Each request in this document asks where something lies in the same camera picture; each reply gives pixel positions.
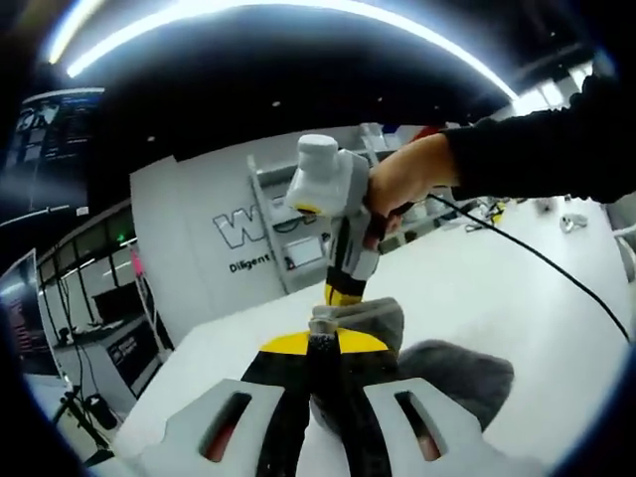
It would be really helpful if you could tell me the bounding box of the grey towel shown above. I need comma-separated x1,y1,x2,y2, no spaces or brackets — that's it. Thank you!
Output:
310,296,516,433

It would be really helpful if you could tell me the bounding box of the grey metal shelving unit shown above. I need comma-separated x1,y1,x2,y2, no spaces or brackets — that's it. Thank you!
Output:
246,121,448,294

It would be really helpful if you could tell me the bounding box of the grey and black cabinet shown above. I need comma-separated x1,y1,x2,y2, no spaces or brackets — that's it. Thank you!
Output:
91,282,168,398

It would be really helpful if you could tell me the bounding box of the black tripod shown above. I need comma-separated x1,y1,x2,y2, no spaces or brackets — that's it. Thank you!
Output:
52,327,123,468

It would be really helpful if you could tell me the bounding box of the white pole stand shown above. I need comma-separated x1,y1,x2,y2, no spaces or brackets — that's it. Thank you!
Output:
131,238,175,352

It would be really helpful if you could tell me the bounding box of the computer monitor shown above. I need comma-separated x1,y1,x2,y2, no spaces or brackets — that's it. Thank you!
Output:
0,247,56,379

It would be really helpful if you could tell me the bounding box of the white device with lens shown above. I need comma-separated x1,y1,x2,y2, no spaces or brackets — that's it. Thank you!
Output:
559,212,591,234

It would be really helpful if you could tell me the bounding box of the long ceiling light strip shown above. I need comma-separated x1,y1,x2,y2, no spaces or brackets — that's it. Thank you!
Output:
49,0,518,103

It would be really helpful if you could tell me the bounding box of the large dark display screen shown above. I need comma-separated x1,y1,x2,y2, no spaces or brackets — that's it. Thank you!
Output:
0,87,106,223

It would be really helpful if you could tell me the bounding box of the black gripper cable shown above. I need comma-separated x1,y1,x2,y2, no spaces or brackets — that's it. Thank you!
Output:
426,192,632,345

